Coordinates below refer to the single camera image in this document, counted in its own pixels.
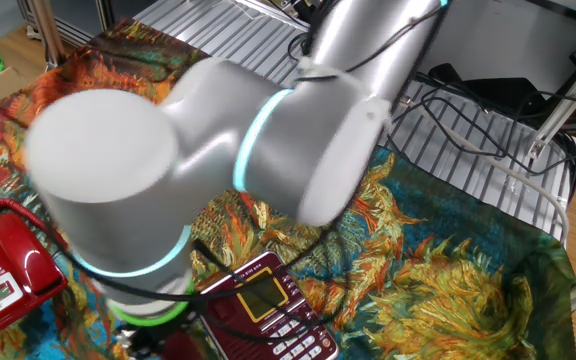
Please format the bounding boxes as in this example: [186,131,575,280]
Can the red coiled phone cord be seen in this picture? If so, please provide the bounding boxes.
[0,198,67,250]

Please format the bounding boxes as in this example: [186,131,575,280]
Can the grey cable with metal plug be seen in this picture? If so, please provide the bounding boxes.
[400,94,571,246]

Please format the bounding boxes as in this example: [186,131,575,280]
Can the sunflower painting tablecloth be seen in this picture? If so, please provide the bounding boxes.
[0,17,576,360]

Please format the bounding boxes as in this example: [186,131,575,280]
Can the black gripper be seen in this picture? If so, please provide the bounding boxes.
[116,312,204,359]

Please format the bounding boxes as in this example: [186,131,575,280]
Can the red telephone handset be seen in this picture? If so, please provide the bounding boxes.
[0,213,67,296]

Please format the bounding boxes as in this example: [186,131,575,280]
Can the black office chair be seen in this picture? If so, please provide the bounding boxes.
[427,49,576,181]

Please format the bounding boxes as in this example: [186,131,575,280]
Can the thick aluminium frame post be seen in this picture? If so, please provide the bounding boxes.
[27,0,68,70]

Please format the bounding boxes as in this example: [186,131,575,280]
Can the black table cable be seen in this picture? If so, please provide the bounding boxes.
[385,59,576,177]

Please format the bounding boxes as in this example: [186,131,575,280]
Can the maroon telephone base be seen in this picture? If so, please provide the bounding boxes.
[197,250,340,360]

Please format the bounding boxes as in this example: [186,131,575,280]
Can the slanted aluminium profile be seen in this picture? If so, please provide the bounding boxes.
[526,47,576,161]

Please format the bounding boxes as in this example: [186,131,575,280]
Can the green flange ring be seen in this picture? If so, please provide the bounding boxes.
[108,279,197,329]

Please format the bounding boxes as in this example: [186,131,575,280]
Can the aluminium frame rail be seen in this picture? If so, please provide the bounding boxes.
[16,0,115,49]

